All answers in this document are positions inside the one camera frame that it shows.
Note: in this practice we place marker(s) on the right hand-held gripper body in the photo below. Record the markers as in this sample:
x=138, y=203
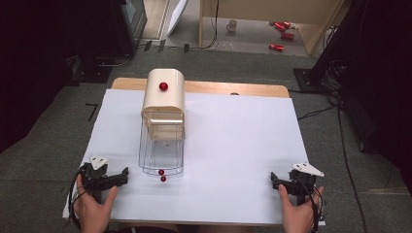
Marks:
x=302, y=181

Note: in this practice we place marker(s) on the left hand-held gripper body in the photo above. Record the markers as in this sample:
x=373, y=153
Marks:
x=96, y=176

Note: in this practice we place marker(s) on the transparent box door red knob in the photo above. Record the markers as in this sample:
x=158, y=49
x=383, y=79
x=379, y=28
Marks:
x=161, y=155

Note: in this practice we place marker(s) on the cream bread box red knob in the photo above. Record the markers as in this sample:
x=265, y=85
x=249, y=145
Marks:
x=163, y=97

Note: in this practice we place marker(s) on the person's right hand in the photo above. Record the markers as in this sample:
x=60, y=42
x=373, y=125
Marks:
x=298, y=215

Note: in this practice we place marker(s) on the person's left hand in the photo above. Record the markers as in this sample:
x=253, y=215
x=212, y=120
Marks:
x=93, y=213

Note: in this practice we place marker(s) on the white paper sheet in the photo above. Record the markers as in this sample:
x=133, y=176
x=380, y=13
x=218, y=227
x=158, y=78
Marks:
x=233, y=155

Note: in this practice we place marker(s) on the black tape corner mark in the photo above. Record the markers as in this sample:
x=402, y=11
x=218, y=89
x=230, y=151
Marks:
x=93, y=111

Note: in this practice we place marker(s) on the black stand base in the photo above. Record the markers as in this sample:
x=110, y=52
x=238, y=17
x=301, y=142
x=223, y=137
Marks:
x=307, y=81

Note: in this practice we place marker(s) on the wooden table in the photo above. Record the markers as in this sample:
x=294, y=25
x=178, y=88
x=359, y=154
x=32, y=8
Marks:
x=210, y=88

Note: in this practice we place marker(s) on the black curtain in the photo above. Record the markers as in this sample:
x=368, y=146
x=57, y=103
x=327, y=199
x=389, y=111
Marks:
x=39, y=64
x=382, y=81

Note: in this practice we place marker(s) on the black tape strip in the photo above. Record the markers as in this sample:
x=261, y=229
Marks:
x=186, y=48
x=147, y=45

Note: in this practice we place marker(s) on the red can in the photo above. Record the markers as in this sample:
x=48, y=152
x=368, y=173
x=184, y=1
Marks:
x=276, y=47
x=287, y=36
x=281, y=26

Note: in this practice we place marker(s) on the dark monitor cabinet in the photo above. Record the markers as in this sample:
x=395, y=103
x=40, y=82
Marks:
x=128, y=26

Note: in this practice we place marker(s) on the light wooden cabinet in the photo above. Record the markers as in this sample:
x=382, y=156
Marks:
x=319, y=29

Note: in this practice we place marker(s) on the beige mug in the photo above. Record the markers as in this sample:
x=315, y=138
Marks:
x=231, y=26

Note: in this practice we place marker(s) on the white board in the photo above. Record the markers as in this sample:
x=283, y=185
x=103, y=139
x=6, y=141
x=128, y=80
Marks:
x=176, y=14

